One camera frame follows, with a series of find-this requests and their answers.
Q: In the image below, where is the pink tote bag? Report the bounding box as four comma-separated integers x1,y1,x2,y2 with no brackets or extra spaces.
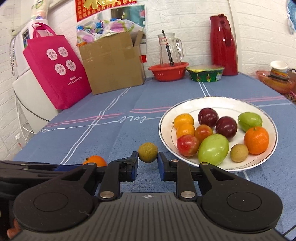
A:
23,23,91,110

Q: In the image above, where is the floral cloth in box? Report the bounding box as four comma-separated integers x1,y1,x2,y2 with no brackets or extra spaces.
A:
76,19,145,47

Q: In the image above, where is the blue decorative wall plate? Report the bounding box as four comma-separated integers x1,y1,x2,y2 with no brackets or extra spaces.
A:
287,0,296,35

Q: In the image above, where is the blue striped tablecloth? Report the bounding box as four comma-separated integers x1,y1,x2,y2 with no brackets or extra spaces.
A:
15,74,295,240

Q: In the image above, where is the white appliance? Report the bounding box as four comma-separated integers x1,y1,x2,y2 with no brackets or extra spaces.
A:
10,20,60,133

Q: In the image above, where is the large orange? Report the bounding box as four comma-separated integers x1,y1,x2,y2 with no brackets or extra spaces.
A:
244,126,269,155

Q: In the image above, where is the red plastic basket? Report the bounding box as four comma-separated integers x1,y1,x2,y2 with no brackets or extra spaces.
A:
149,62,189,82

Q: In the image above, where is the brown cardboard box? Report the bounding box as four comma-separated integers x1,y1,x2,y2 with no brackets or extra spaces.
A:
79,31,145,95

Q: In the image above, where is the white paper cup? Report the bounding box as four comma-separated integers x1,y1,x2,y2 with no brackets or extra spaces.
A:
270,60,288,73

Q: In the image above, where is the green patterned bowl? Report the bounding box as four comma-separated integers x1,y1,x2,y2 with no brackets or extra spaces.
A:
186,65,224,82

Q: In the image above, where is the red-orange apple fruit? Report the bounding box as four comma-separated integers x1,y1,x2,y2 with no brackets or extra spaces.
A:
195,125,213,143

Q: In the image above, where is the small orange mandarin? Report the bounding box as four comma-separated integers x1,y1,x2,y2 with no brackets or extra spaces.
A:
176,123,195,138

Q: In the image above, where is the red fu wall poster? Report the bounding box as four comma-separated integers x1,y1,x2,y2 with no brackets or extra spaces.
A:
75,0,137,22

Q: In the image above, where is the dark purple plum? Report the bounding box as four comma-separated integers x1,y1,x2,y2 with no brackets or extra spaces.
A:
198,108,219,128

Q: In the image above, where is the black stick in pitcher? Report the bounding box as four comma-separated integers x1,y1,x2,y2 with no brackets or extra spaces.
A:
162,30,175,67

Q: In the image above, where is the orange translucent bowl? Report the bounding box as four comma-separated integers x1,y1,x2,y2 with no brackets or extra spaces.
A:
256,70,295,94

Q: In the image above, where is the yellow-orange mandarin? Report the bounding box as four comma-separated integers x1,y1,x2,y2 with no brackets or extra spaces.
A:
172,113,194,129

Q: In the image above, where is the red thermos jug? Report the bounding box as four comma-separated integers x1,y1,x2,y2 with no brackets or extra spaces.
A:
210,14,238,76

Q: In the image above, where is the large green fruit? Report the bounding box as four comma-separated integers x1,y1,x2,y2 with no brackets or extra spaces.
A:
198,133,229,166

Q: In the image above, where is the person's left hand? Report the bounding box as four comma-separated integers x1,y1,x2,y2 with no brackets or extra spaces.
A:
6,219,22,239

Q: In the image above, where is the yellow-brown longan fruit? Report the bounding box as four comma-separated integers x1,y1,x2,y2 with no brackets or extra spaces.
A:
230,144,249,163

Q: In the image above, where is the glass pitcher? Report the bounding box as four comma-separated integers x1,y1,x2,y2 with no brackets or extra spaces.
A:
158,32,184,65

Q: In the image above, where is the red apple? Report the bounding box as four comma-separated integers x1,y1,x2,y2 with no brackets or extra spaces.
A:
177,135,200,157

